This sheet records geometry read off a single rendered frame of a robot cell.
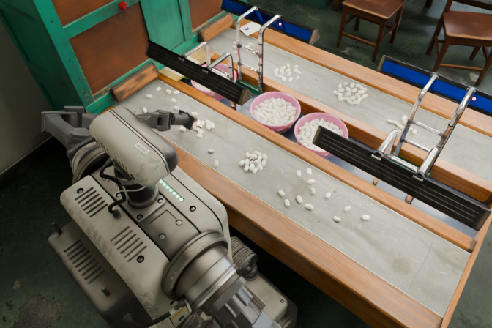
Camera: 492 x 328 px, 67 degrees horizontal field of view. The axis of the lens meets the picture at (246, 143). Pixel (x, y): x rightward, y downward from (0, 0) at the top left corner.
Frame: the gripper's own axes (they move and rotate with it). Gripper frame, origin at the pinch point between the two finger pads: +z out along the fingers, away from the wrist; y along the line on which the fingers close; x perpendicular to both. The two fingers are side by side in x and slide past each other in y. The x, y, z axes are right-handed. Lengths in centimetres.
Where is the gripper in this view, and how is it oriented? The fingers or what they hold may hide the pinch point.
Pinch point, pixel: (196, 120)
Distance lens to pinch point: 189.6
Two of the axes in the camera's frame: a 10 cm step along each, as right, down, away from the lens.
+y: -7.8, -4.5, 4.3
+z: 5.0, -0.2, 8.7
